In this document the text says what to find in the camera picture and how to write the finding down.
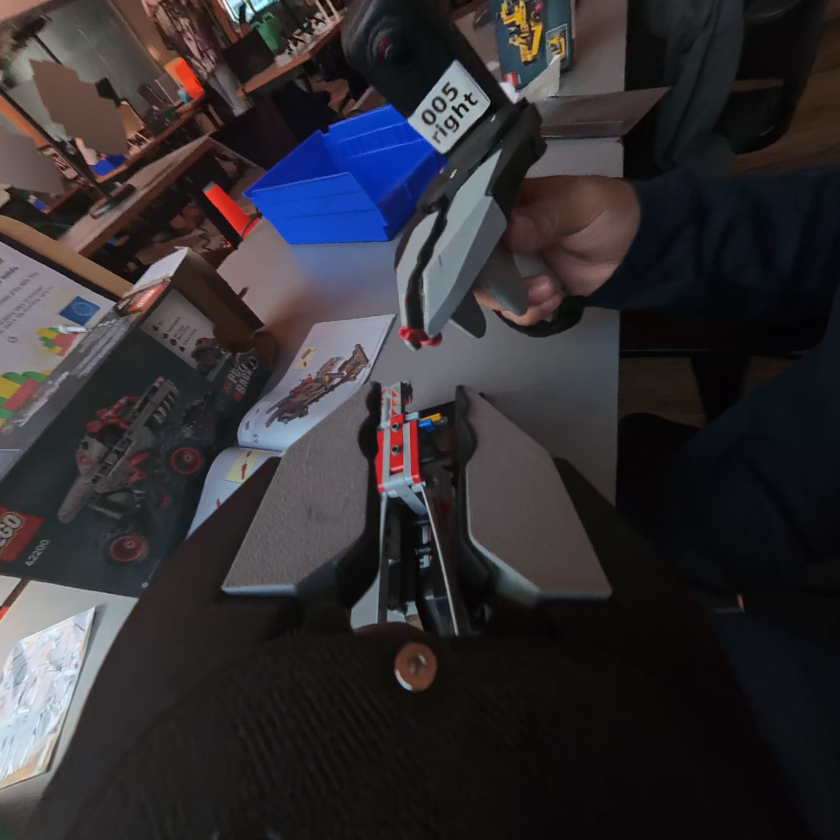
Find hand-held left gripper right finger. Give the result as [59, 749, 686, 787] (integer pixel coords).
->
[456, 386, 613, 602]

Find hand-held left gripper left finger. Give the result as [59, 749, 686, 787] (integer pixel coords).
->
[222, 381, 382, 598]

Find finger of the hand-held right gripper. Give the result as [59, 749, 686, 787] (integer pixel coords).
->
[422, 144, 508, 337]
[394, 197, 448, 330]

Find grey red lego truck model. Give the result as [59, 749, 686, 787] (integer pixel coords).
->
[375, 381, 492, 639]

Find person's right forearm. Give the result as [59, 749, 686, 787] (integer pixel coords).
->
[591, 164, 840, 311]

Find yellow vehicle lego box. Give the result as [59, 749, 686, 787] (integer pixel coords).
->
[489, 0, 578, 91]

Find lego instruction booklet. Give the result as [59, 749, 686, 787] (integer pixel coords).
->
[187, 314, 397, 540]

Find black lego truck box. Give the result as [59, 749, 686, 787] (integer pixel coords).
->
[0, 248, 275, 599]

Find person's right hand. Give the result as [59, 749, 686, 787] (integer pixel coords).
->
[474, 175, 642, 325]

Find blue plastic bin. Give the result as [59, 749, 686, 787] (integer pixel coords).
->
[243, 104, 448, 245]

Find person's dark clothed body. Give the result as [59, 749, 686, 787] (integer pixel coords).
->
[616, 308, 840, 840]

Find wooden background table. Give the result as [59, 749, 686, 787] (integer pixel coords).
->
[62, 134, 227, 258]

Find dark jacket on chair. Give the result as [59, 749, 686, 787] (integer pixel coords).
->
[623, 0, 809, 178]

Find grey printed paper leaflet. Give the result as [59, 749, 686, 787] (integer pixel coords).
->
[0, 606, 97, 790]

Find cardboard box with brick print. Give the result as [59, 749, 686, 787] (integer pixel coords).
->
[0, 215, 134, 463]

